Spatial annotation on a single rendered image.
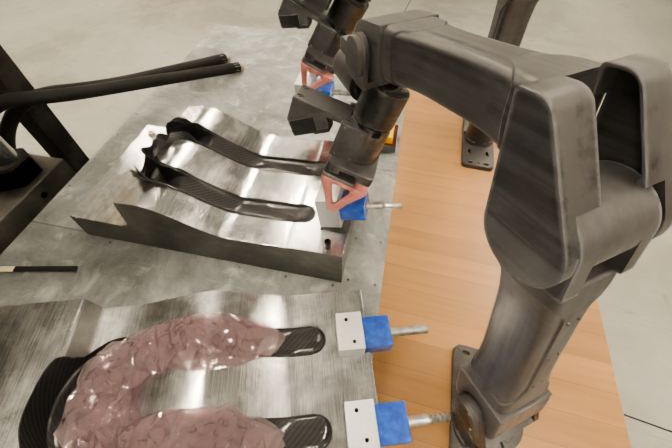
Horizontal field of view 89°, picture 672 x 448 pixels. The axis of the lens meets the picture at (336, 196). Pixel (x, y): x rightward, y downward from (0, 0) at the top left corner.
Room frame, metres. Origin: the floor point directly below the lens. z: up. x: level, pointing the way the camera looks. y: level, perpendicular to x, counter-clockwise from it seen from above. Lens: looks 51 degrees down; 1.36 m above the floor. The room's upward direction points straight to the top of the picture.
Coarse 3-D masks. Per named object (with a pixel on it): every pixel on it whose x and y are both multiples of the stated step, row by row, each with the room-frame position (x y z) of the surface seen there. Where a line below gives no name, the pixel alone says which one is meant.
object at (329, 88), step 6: (300, 72) 0.67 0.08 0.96; (300, 78) 0.65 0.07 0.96; (312, 78) 0.65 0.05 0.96; (294, 84) 0.63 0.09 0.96; (300, 84) 0.63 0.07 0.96; (324, 84) 0.64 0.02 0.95; (330, 84) 0.64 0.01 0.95; (318, 90) 0.62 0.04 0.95; (324, 90) 0.62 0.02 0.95; (330, 90) 0.62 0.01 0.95; (336, 90) 0.63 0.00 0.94; (342, 90) 0.63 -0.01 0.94
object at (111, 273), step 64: (256, 64) 0.98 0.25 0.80; (128, 128) 0.68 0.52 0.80; (256, 128) 0.68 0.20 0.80; (64, 192) 0.47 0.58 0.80; (384, 192) 0.47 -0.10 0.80; (0, 256) 0.31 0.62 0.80; (64, 256) 0.31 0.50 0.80; (128, 256) 0.31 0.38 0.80; (192, 256) 0.31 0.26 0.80; (384, 256) 0.31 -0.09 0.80
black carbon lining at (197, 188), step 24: (216, 144) 0.49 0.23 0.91; (144, 168) 0.45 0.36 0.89; (168, 168) 0.41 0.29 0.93; (264, 168) 0.46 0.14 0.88; (288, 168) 0.46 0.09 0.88; (312, 168) 0.46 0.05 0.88; (192, 192) 0.38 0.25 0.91; (216, 192) 0.39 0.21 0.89; (264, 216) 0.34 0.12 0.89; (288, 216) 0.35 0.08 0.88; (312, 216) 0.34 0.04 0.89
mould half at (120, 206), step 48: (144, 144) 0.55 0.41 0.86; (192, 144) 0.47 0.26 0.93; (240, 144) 0.51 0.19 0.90; (288, 144) 0.53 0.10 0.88; (96, 192) 0.42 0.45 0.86; (144, 192) 0.35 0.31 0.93; (240, 192) 0.40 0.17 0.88; (288, 192) 0.40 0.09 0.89; (144, 240) 0.34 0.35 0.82; (192, 240) 0.31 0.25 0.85; (240, 240) 0.30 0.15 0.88; (288, 240) 0.29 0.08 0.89; (336, 240) 0.29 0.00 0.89
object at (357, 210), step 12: (336, 192) 0.34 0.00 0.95; (348, 192) 0.35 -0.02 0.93; (324, 204) 0.32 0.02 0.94; (348, 204) 0.32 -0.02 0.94; (360, 204) 0.32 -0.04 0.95; (372, 204) 0.33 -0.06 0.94; (384, 204) 0.33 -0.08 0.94; (396, 204) 0.32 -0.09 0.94; (324, 216) 0.32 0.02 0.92; (336, 216) 0.31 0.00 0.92; (348, 216) 0.31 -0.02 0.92; (360, 216) 0.31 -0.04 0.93
